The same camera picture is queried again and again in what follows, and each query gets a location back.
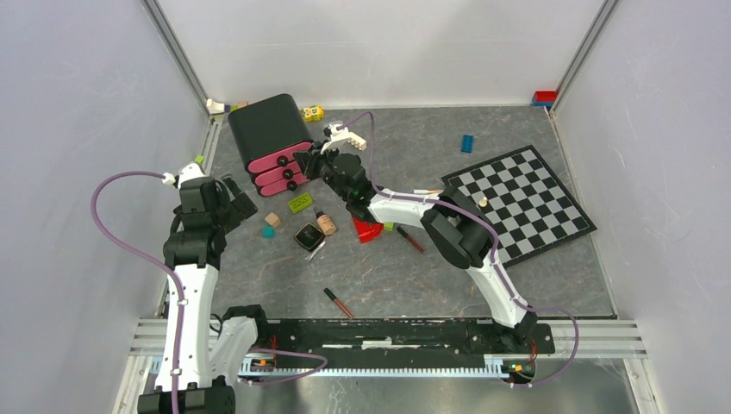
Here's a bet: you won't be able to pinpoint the white lego brick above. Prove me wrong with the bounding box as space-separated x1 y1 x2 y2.
347 132 367 151

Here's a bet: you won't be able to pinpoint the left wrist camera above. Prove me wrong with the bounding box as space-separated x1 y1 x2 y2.
161 161 207 188

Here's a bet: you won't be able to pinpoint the silver tweezers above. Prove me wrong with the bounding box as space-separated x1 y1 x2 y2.
305 241 327 262

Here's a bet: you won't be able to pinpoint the red blue corner blocks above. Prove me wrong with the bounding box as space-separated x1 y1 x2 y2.
531 91 558 108

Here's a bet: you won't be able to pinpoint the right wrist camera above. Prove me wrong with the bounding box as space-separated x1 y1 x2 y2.
320 123 352 154

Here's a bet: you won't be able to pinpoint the wooden cube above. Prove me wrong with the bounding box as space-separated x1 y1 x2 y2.
264 212 282 229

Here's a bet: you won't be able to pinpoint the teal cube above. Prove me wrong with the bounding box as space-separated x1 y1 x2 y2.
262 226 276 239

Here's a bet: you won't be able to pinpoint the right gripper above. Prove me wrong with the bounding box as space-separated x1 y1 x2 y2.
292 139 351 203

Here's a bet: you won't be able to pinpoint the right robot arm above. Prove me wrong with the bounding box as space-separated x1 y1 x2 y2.
293 146 537 352

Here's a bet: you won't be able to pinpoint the white toy block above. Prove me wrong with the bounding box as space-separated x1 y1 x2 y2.
205 98 227 116

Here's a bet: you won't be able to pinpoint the green lego brick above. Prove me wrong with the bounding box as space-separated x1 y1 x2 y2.
287 192 314 214

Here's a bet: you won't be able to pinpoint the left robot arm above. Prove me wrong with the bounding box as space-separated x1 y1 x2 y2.
137 174 271 413

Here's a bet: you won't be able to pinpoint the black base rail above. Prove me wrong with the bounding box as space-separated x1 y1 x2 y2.
264 317 555 373

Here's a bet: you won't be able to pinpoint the red D-shaped toy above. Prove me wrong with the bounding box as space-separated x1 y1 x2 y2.
352 217 384 244

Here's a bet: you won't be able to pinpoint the foundation bottle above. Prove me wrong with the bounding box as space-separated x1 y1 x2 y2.
314 207 337 236

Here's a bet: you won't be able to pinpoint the brown lip gloss tube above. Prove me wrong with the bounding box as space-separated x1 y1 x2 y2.
323 288 354 319

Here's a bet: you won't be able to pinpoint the red lipstick tube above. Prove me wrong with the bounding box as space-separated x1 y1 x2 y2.
396 226 425 254

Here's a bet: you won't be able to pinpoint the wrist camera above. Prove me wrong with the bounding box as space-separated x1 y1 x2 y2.
320 123 352 154
161 161 207 188

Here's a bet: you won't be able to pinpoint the black compact case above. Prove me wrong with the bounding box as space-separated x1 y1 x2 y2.
294 223 326 252

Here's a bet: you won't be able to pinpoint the blue lego brick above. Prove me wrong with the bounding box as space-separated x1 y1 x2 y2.
460 135 474 154

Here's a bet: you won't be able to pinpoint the black pink drawer organizer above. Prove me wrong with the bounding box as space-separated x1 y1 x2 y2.
228 93 313 197

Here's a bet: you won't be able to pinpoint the yellow toy block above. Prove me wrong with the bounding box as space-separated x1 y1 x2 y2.
300 105 325 122

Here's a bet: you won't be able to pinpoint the black white chessboard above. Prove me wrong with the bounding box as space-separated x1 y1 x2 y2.
441 145 597 267

